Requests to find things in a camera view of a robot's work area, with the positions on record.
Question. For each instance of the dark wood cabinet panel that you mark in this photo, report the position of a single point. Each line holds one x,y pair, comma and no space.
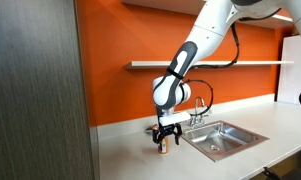
44,133

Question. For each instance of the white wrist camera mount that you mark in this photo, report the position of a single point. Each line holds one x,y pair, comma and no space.
174,118

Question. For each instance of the white top wall shelf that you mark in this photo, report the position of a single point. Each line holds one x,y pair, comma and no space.
193,7

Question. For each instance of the white refrigerator side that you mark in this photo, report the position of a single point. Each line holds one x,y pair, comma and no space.
289,87

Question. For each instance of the chrome faucet with black handles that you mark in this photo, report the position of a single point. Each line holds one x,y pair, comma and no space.
200,112

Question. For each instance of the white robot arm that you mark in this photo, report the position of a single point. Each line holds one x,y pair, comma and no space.
210,28

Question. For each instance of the stainless steel sink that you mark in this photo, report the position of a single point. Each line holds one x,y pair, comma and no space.
220,139

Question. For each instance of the white bottom wall shelf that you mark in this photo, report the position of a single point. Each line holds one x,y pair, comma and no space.
165,64

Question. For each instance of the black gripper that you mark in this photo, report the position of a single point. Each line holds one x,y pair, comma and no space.
158,135

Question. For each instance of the orange soda can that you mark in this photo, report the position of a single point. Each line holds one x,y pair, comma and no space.
163,146

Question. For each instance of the white wall shelf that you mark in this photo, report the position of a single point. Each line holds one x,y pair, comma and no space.
193,7
165,64

